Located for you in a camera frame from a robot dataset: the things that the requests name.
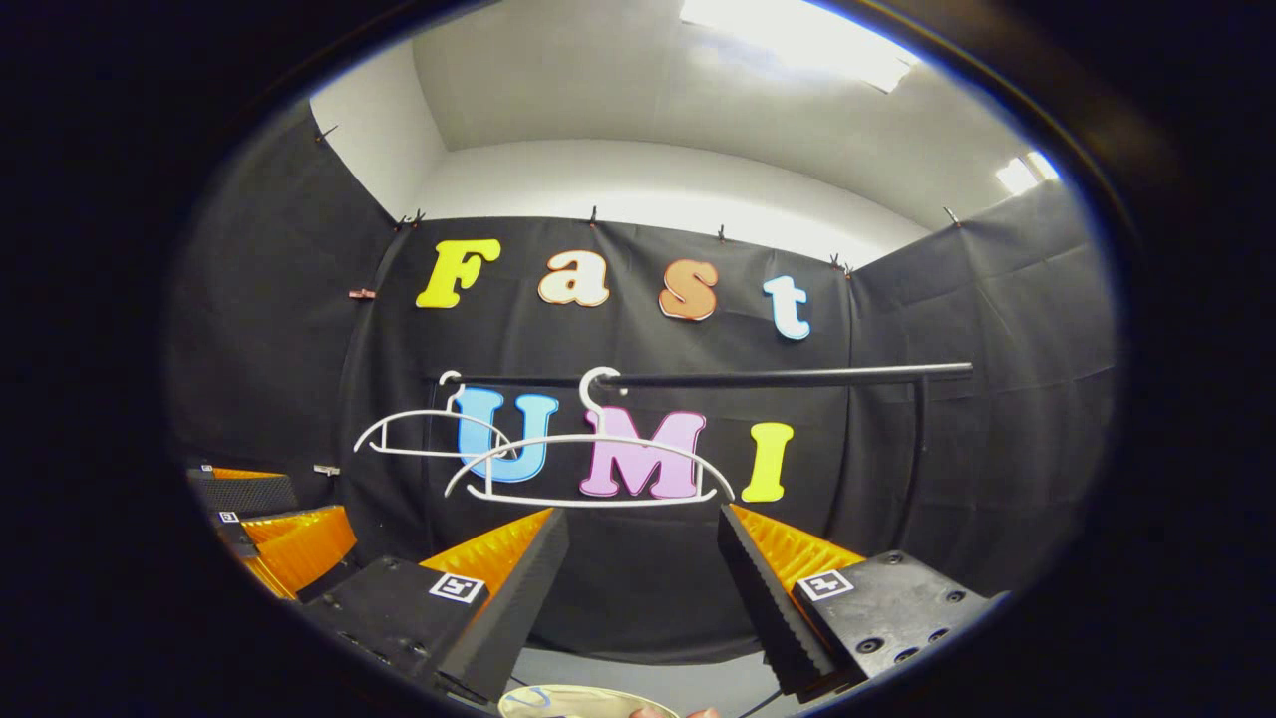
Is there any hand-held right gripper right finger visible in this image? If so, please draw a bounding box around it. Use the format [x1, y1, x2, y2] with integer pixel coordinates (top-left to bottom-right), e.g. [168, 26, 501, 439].
[715, 503, 1009, 699]

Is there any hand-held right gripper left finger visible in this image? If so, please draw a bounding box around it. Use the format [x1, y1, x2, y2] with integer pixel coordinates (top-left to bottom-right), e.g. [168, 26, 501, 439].
[299, 507, 572, 705]

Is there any cream yellow laundry hamper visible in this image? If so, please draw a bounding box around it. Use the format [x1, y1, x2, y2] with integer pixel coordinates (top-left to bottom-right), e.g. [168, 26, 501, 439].
[497, 683, 685, 718]

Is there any white plastic hanger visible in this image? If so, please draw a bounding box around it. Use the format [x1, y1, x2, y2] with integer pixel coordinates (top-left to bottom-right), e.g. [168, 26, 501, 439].
[353, 370, 520, 461]
[443, 365, 738, 511]

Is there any black clothes rack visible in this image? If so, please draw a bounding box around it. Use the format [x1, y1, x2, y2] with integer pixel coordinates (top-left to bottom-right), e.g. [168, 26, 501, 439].
[439, 361, 976, 555]

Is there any row of black backdrop clips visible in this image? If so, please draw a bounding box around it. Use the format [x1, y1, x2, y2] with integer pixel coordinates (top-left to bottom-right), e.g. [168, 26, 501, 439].
[313, 121, 964, 273]

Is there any small ceiling light panel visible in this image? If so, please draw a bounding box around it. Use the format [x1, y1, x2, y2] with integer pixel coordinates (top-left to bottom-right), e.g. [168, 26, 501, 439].
[994, 149, 1061, 196]

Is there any large ceiling light panel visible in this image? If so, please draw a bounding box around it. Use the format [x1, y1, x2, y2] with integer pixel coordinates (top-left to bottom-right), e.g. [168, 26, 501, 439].
[680, 0, 924, 94]

